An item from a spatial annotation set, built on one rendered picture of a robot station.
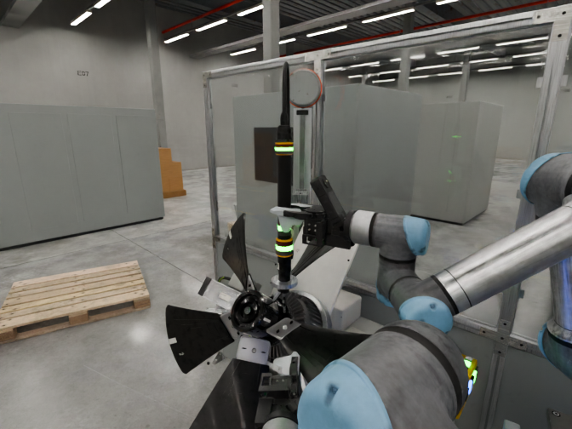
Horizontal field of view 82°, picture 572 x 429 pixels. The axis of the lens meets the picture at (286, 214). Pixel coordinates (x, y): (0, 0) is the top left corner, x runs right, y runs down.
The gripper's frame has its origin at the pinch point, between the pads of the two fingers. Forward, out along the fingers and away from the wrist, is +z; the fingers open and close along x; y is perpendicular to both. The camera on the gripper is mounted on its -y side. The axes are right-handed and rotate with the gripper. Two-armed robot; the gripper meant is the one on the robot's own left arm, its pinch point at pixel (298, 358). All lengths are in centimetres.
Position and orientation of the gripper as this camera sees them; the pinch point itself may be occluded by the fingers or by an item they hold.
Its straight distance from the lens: 87.2
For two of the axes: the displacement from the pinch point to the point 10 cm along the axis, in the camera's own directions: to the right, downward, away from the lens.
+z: 0.8, -2.4, 9.7
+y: -9.9, 0.9, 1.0
